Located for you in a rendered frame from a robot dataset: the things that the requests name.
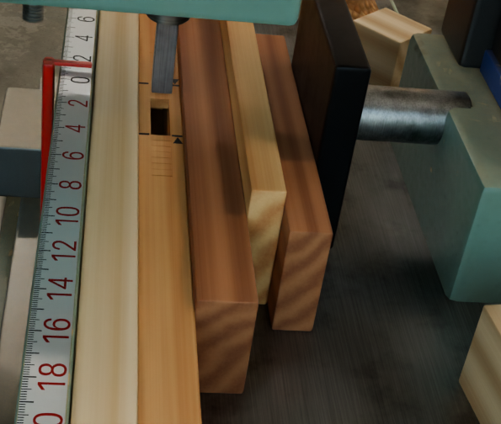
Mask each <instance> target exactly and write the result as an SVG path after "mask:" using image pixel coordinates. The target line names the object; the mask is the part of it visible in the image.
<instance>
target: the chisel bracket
mask: <svg viewBox="0 0 501 424"><path fill-rule="evenodd" d="M301 1H302V0H0V3H19V4H29V5H40V6H50V7H61V8H80V9H92V10H102V11H112V12H123V13H143V14H146V15H147V17H148V18H149V19H150V20H152V21H154V22H156V23H158V24H164V25H180V24H184V23H186V22H187V21H189V19H190V18H196V19H215V20H226V21H237V22H247V23H257V24H278V25H288V26H290V25H293V24H295V23H296V21H297V20H298V18H299V16H300V11H301Z"/></svg>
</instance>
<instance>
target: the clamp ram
mask: <svg viewBox="0 0 501 424"><path fill-rule="evenodd" d="M291 66H292V70H293V73H294V77H295V80H296V86H297V90H298V93H299V97H300V100H301V106H302V110H303V114H304V118H305V121H306V127H307V131H308V134H309V138H310V142H311V145H312V151H313V155H314V158H315V162H316V165H317V172H318V176H319V179H320V183H321V186H322V192H323V196H324V199H325V203H326V206H327V210H328V216H329V220H330V224H331V227H332V231H333V238H332V242H331V246H330V249H331V248H332V247H333V244H334V240H335V236H336V232H337V228H338V221H339V216H340V213H341V209H342V204H343V201H344V194H345V189H346V185H347V182H348V177H349V170H350V166H351V162H352V158H353V155H354V148H355V143H356V140H374V141H387V142H400V143H413V144H425V145H437V144H438V143H439V142H440V139H441V137H442V135H443V132H444V128H445V119H446V116H447V114H448V112H449V110H451V109H453V108H466V109H470V108H471V107H472V101H471V99H470V97H469V96H468V95H467V93H466V92H458V91H447V90H435V89H424V88H412V87H390V86H378V85H369V80H370V74H371V69H370V64H369V62H368V60H367V57H366V54H365V51H364V48H363V46H362V44H361V41H360V37H359V35H358V32H357V30H356V28H355V25H354V21H353V19H352V17H351V14H350V11H349V8H348V5H347V3H346V1H345V0H302V4H301V13H300V18H299V24H298V29H297V34H296V43H295V49H294V54H293V59H292V63H291Z"/></svg>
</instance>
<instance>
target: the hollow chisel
mask: <svg viewBox="0 0 501 424"><path fill-rule="evenodd" d="M178 29H179V26H178V25H164V24H158V23H157V25H156V35H155V45H154V55H153V65H152V93H170V94H171V93H172V90H173V74H174V64H175V56H176V47H177V38H178Z"/></svg>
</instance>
